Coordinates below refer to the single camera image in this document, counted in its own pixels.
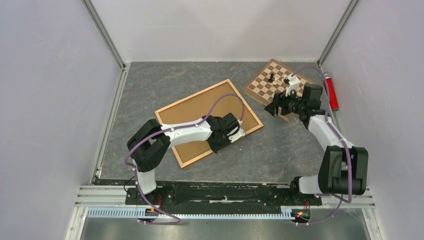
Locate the wooden chessboard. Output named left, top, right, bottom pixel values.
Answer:
left=242, top=59, right=295, bottom=106

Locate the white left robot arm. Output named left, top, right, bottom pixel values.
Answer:
left=125, top=113, right=246, bottom=204

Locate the wooden picture frame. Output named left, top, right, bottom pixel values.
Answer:
left=155, top=79, right=264, bottom=168

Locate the red cylinder tool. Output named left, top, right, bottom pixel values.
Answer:
left=323, top=72, right=339, bottom=111

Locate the right corner aluminium post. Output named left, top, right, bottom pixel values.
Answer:
left=317, top=0, right=360, bottom=66

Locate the aluminium table edge rail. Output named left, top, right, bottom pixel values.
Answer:
left=74, top=185, right=377, bottom=210

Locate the white toothed cable rail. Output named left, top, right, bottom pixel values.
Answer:
left=87, top=207, right=307, bottom=220

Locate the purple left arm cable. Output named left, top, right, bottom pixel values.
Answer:
left=124, top=93, right=246, bottom=225

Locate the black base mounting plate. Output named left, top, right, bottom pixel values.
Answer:
left=146, top=181, right=322, bottom=215

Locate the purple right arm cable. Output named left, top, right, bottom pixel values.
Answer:
left=289, top=66, right=354, bottom=227

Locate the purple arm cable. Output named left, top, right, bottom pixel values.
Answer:
left=124, top=93, right=246, bottom=225
left=289, top=66, right=354, bottom=227

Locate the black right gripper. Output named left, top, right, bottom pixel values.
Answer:
left=264, top=87, right=306, bottom=117

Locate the left corner aluminium post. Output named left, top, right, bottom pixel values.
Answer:
left=82, top=0, right=126, bottom=70

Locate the corner aluminium post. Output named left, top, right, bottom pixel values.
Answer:
left=82, top=0, right=126, bottom=70
left=317, top=0, right=360, bottom=66

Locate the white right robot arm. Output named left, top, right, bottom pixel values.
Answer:
left=264, top=83, right=369, bottom=204

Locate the black chess piece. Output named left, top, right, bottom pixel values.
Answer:
left=267, top=72, right=275, bottom=83

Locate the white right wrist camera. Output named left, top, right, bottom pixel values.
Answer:
left=283, top=74, right=301, bottom=97

